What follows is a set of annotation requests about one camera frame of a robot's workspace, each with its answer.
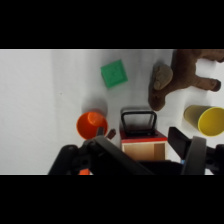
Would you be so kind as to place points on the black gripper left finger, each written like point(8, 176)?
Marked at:
point(100, 156)

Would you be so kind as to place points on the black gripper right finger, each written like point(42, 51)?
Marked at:
point(196, 156)

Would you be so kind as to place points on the orange plastic cup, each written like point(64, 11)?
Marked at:
point(90, 126)

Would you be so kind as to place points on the yellow plastic cup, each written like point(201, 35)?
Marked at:
point(208, 120)

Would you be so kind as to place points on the brown plush animal toy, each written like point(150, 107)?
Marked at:
point(181, 75)

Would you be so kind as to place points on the green square block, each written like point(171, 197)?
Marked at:
point(114, 73)

